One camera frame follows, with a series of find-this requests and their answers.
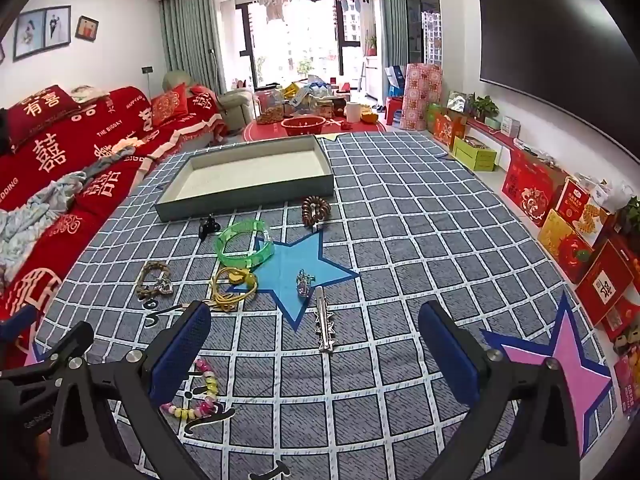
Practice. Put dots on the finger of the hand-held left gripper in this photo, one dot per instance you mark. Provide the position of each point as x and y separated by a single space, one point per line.
17 322
60 342

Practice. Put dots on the sofa with red cover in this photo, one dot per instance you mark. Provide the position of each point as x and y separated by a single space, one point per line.
60 150

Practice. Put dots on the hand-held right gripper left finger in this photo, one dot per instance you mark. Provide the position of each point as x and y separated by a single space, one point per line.
182 350

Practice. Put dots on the pale cushion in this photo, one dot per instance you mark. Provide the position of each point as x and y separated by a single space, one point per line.
87 94

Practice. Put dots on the white lattice screen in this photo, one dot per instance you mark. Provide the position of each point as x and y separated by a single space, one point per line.
432 37

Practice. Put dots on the yellow bowl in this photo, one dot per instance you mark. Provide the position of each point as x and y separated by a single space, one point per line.
369 118

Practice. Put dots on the grey-green curtain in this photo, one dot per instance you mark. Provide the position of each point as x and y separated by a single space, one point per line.
187 35
392 30

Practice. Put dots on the large red pillow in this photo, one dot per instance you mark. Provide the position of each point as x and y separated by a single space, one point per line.
42 110

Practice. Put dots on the grey checked blanket with stars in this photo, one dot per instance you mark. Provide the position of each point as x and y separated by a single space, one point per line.
400 260

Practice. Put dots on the yellow and red gift box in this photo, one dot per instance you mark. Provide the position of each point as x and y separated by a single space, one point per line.
562 247

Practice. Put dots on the hanging laundry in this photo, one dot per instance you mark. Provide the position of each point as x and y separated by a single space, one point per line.
280 0

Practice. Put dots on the small framed photo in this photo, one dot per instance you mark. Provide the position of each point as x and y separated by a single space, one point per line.
86 28

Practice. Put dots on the grey jewelry tray box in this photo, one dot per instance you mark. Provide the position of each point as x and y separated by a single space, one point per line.
250 200

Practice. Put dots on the red box with waffle picture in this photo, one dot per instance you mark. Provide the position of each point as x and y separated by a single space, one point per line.
582 210

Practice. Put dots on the beige armchair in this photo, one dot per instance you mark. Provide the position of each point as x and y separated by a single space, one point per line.
235 102

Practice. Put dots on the small red patterned pillow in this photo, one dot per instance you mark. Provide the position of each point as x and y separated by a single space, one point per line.
170 105

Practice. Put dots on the red plastic basin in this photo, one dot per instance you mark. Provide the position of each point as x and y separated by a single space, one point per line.
302 127

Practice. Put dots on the potted green plant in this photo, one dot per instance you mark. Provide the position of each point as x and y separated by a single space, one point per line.
484 106

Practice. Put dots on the pile of packaged goods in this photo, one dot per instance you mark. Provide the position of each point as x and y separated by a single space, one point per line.
310 95

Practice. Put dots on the red patterned wrapped box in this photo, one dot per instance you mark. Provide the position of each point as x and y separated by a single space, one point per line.
422 95

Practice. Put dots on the flat red gift box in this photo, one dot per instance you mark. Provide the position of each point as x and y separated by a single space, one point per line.
602 280

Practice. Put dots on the green translucent bangle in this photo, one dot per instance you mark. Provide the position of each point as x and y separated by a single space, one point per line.
222 252

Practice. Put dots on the light blue cloth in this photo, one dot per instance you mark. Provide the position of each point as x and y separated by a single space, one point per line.
35 210

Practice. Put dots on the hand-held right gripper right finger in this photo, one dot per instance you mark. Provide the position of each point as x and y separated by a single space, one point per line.
450 355

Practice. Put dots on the large framed photo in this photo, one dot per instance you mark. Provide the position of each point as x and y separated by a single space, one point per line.
30 35

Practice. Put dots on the black hair clip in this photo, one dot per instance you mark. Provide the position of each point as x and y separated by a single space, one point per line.
205 230

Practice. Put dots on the green cardboard box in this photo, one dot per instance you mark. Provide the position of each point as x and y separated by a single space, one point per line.
472 155

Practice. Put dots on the black television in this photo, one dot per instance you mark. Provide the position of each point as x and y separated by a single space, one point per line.
550 50

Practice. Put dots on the red gift box with dragon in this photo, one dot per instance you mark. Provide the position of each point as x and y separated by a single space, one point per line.
530 190

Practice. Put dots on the white paper roll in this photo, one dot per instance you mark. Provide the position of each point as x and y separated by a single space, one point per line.
353 112

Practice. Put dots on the silver hair clip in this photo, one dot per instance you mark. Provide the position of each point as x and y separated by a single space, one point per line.
324 320

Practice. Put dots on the orange gift box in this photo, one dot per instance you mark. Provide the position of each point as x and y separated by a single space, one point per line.
447 130

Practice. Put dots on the red round mat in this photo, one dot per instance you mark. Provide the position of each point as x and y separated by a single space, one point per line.
260 132

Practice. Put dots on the silver pendant charm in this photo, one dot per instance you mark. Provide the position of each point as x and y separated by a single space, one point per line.
304 285

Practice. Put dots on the dark glass cabinet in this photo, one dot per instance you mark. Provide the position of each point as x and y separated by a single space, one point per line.
417 10

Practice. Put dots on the woven basket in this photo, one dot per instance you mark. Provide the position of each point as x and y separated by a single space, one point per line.
270 116

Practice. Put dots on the tall framed photo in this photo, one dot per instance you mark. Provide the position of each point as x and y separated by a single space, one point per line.
57 27

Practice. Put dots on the red plastic stool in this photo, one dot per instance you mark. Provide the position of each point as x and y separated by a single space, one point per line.
395 107

